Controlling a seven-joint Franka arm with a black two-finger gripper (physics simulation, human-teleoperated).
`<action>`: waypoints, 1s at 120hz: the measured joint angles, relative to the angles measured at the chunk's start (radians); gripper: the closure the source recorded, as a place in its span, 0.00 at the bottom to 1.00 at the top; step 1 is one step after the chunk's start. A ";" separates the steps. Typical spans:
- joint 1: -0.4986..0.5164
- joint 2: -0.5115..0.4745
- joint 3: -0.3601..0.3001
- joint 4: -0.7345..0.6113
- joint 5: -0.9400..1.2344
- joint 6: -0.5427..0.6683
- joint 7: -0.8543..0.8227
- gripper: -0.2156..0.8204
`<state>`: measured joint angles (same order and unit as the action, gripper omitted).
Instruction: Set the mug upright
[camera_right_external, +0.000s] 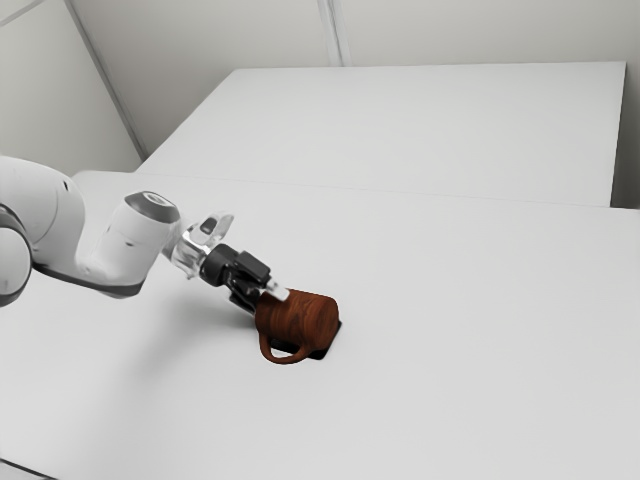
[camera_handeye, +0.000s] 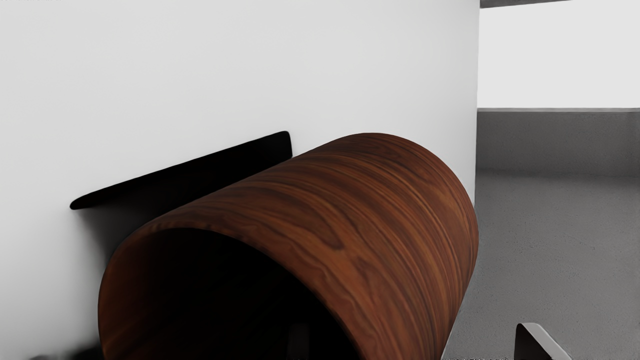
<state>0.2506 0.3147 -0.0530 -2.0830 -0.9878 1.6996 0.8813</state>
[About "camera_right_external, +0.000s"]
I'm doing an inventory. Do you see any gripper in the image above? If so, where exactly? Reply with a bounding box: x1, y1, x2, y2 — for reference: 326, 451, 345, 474
199, 242, 290, 317

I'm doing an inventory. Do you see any brown wooden mug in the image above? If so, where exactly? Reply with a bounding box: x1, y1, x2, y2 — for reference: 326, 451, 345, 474
253, 288, 341, 363

